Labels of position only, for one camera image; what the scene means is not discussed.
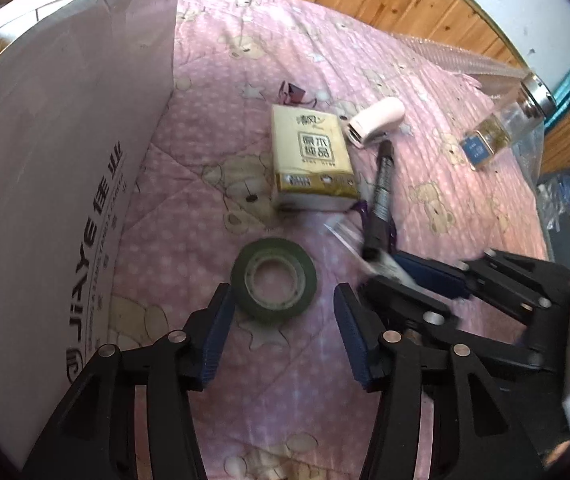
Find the green tape roll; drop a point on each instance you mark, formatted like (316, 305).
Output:
(245, 290)

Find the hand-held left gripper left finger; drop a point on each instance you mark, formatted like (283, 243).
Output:
(214, 332)

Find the glass jar with metal lid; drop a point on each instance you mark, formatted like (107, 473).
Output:
(500, 130)

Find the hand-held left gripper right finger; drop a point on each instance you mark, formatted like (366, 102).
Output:
(354, 342)

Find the purple binder clip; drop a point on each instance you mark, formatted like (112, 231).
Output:
(290, 92)

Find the blue plastic bag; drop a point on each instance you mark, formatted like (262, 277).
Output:
(560, 195)

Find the clear plastic packet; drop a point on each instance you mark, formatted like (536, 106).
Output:
(345, 232)

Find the pink bear printed blanket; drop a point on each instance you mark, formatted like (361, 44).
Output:
(225, 85)

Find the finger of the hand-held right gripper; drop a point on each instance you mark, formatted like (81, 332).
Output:
(400, 300)
(432, 272)

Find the yellow tissue pack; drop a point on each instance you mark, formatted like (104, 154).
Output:
(310, 155)

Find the white cardboard box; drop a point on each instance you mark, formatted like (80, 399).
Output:
(40, 160)

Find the pink power bank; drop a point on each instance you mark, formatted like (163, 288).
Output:
(377, 117)

